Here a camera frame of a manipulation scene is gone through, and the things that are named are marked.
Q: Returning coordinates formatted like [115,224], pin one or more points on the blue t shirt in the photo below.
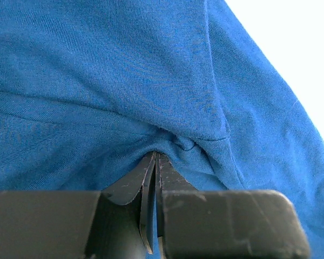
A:
[88,87]

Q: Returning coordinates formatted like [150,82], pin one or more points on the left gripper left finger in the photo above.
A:
[113,223]

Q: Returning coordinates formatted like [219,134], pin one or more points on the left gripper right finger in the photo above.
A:
[224,224]

